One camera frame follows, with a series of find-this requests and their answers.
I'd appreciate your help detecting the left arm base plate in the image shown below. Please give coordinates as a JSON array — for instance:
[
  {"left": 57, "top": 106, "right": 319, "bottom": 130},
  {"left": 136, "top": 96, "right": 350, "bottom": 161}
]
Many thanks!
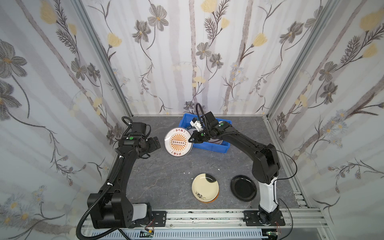
[{"left": 150, "top": 211, "right": 167, "bottom": 228}]

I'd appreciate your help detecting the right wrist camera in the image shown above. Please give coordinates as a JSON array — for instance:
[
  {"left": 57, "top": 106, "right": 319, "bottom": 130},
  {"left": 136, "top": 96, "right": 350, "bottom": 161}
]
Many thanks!
[{"left": 190, "top": 118, "right": 203, "bottom": 132}]

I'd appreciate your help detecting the orange plate under cream plate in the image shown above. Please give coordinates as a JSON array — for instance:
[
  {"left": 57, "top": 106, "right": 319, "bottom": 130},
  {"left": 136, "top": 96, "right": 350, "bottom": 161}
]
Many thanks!
[{"left": 199, "top": 181, "right": 220, "bottom": 203}]

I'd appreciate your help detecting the green rimmed white plate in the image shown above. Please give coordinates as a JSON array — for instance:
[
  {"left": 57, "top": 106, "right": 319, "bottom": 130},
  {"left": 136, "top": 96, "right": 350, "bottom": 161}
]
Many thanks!
[{"left": 208, "top": 139, "right": 223, "bottom": 145}]

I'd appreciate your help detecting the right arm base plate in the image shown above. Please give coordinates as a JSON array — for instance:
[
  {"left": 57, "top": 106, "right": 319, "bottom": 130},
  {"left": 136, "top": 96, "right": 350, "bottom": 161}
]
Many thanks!
[{"left": 243, "top": 211, "right": 286, "bottom": 227}]

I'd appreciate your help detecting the blue plastic bin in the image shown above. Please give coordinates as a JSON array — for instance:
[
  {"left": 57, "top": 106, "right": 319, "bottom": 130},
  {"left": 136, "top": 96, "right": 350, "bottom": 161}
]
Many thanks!
[{"left": 179, "top": 113, "right": 231, "bottom": 154}]

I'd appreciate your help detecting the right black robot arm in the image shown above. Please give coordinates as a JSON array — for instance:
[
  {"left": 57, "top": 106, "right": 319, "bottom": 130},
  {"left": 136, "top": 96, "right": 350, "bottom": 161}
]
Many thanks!
[{"left": 189, "top": 112, "right": 281, "bottom": 226}]

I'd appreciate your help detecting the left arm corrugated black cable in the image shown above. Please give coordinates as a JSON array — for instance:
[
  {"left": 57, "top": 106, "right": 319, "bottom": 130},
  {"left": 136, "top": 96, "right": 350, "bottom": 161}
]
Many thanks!
[{"left": 75, "top": 155, "right": 133, "bottom": 240}]

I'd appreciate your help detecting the cream plate with black mark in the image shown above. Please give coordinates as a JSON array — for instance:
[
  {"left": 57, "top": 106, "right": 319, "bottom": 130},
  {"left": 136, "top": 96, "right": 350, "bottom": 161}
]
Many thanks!
[{"left": 192, "top": 173, "right": 220, "bottom": 203}]

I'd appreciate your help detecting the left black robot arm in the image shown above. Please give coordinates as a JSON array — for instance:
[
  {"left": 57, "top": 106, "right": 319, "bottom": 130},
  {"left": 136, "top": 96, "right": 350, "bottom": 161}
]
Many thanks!
[{"left": 87, "top": 122, "right": 161, "bottom": 229}]

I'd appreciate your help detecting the white cable duct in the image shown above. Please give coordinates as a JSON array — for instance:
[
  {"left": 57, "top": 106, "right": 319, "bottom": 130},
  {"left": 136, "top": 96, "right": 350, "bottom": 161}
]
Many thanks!
[{"left": 102, "top": 229, "right": 268, "bottom": 240}]

